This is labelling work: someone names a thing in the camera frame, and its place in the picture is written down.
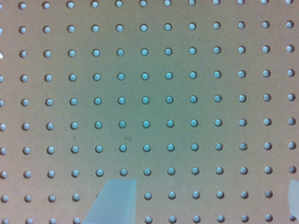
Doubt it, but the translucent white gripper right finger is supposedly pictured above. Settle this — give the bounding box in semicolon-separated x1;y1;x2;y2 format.
288;179;299;217

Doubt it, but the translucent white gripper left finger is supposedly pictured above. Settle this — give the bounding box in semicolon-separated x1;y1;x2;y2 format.
81;179;136;224

